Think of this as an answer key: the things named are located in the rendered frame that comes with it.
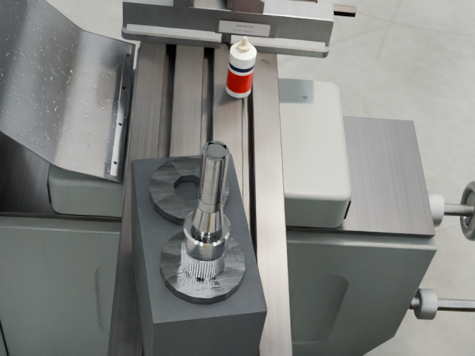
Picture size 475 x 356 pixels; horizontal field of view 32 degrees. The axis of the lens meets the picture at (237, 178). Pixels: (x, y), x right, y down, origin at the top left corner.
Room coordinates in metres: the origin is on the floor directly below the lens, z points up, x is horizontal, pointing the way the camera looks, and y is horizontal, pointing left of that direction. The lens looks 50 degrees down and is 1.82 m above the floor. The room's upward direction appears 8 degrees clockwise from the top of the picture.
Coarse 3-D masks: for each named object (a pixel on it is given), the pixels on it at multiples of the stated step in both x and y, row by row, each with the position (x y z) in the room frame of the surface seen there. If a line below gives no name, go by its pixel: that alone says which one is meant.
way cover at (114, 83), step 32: (0, 0) 0.99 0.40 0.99; (32, 0) 1.07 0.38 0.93; (0, 32) 0.93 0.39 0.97; (32, 32) 1.00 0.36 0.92; (64, 32) 1.06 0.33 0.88; (0, 64) 0.88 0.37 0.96; (32, 64) 0.93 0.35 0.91; (64, 64) 0.99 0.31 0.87; (96, 64) 1.03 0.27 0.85; (128, 64) 1.05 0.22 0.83; (0, 96) 0.83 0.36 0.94; (32, 96) 0.87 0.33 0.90; (64, 96) 0.92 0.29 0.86; (96, 96) 0.95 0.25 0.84; (128, 96) 0.98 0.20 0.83; (0, 128) 0.78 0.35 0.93; (32, 128) 0.82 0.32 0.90; (96, 128) 0.88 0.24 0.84; (64, 160) 0.80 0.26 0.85; (96, 160) 0.82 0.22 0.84
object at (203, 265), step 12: (228, 240) 0.48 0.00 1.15; (192, 252) 0.46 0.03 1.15; (204, 252) 0.46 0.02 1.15; (216, 252) 0.47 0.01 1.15; (192, 264) 0.46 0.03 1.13; (204, 264) 0.46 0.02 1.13; (216, 264) 0.47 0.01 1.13; (192, 276) 0.46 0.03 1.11; (204, 276) 0.46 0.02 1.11; (216, 276) 0.47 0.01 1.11
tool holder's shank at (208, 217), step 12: (204, 144) 0.49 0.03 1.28; (216, 144) 0.49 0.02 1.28; (204, 156) 0.48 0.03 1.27; (216, 156) 0.48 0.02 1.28; (204, 168) 0.48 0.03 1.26; (216, 168) 0.47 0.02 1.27; (204, 180) 0.47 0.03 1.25; (216, 180) 0.47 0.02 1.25; (204, 192) 0.47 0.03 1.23; (216, 192) 0.47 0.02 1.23; (204, 204) 0.47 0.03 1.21; (216, 204) 0.47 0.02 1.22; (192, 216) 0.48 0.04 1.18; (204, 216) 0.47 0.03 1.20; (216, 216) 0.47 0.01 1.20; (204, 228) 0.47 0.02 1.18; (216, 228) 0.47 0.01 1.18
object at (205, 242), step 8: (224, 216) 0.50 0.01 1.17; (184, 224) 0.48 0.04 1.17; (192, 224) 0.48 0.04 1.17; (224, 224) 0.49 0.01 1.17; (184, 232) 0.47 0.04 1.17; (192, 232) 0.47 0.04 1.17; (200, 232) 0.47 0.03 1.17; (216, 232) 0.48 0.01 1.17; (224, 232) 0.48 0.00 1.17; (192, 240) 0.47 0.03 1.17; (200, 240) 0.47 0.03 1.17; (208, 240) 0.47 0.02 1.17; (216, 240) 0.47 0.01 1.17; (224, 240) 0.47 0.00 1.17; (200, 248) 0.46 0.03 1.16; (208, 248) 0.46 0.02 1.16; (216, 248) 0.46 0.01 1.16
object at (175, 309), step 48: (144, 192) 0.57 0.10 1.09; (192, 192) 0.58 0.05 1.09; (240, 192) 0.60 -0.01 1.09; (144, 240) 0.51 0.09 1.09; (240, 240) 0.53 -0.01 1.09; (144, 288) 0.47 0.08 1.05; (192, 288) 0.45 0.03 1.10; (240, 288) 0.47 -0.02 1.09; (144, 336) 0.47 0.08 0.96; (192, 336) 0.42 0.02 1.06; (240, 336) 0.44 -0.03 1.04
